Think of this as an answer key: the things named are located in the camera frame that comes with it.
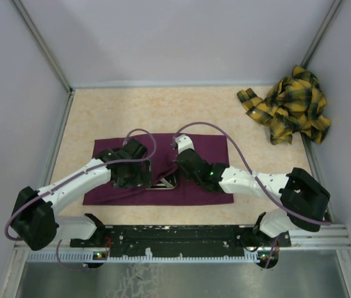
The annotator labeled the purple cloth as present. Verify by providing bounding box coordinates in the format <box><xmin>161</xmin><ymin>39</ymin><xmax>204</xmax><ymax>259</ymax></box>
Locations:
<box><xmin>83</xmin><ymin>133</ymin><xmax>234</xmax><ymax>206</ymax></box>

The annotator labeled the steel instrument tray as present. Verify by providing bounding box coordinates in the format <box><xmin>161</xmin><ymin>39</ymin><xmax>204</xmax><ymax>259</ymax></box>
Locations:
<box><xmin>148</xmin><ymin>176</ymin><xmax>178</xmax><ymax>190</ymax></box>

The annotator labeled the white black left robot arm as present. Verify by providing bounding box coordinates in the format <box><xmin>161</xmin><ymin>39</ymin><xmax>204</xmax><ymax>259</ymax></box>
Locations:
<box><xmin>9</xmin><ymin>138</ymin><xmax>150</xmax><ymax>251</ymax></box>

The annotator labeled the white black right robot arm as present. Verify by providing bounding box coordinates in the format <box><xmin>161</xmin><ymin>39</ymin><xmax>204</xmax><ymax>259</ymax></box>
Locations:
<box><xmin>175</xmin><ymin>148</ymin><xmax>330</xmax><ymax>246</ymax></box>

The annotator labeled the yellow plaid shirt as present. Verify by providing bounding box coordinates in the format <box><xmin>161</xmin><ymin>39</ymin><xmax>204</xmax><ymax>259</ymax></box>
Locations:
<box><xmin>237</xmin><ymin>65</ymin><xmax>331</xmax><ymax>145</ymax></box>

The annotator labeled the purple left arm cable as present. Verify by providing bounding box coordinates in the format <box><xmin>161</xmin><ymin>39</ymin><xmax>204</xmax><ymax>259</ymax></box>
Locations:
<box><xmin>4</xmin><ymin>128</ymin><xmax>159</xmax><ymax>271</ymax></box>

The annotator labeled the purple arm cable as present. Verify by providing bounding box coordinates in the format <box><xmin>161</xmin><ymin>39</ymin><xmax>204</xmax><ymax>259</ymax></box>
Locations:
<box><xmin>173</xmin><ymin>121</ymin><xmax>331</xmax><ymax>269</ymax></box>
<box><xmin>4</xmin><ymin>128</ymin><xmax>159</xmax><ymax>271</ymax></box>

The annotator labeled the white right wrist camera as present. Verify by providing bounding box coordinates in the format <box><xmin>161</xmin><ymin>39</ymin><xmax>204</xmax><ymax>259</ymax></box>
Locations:
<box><xmin>172</xmin><ymin>134</ymin><xmax>194</xmax><ymax>154</ymax></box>

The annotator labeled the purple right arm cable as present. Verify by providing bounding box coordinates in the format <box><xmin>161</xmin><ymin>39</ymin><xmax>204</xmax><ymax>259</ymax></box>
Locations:
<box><xmin>173</xmin><ymin>121</ymin><xmax>331</xmax><ymax>269</ymax></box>

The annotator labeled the aluminium frame rail front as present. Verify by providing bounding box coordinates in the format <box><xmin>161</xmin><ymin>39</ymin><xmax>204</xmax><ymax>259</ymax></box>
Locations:
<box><xmin>15</xmin><ymin>224</ymin><xmax>351</xmax><ymax>268</ymax></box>

